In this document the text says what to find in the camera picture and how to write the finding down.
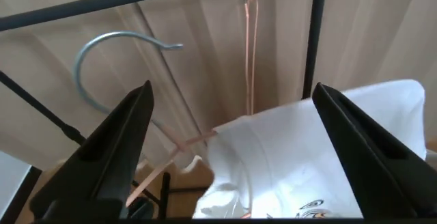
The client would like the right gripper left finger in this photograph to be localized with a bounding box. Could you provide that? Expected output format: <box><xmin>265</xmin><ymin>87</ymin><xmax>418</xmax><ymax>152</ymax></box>
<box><xmin>29</xmin><ymin>79</ymin><xmax>155</xmax><ymax>220</ymax></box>

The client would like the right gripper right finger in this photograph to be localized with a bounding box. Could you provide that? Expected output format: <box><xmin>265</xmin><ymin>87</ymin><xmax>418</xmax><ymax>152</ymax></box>
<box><xmin>311</xmin><ymin>82</ymin><xmax>437</xmax><ymax>218</ymax></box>

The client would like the white t-shirt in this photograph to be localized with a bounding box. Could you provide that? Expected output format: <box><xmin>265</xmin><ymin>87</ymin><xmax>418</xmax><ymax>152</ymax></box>
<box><xmin>193</xmin><ymin>79</ymin><xmax>427</xmax><ymax>219</ymax></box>

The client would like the pink clothes hanger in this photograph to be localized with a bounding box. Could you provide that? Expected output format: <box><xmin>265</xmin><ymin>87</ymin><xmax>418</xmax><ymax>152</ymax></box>
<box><xmin>238</xmin><ymin>0</ymin><xmax>259</xmax><ymax>116</ymax></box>
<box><xmin>73</xmin><ymin>30</ymin><xmax>219</xmax><ymax>208</ymax></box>

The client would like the black clothes rack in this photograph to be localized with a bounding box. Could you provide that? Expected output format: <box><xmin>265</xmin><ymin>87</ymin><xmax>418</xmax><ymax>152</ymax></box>
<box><xmin>0</xmin><ymin>0</ymin><xmax>330</xmax><ymax>220</ymax></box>

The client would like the beige curtain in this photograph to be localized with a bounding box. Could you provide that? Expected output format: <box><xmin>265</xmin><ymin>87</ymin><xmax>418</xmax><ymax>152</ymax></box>
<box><xmin>0</xmin><ymin>0</ymin><xmax>437</xmax><ymax>184</ymax></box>

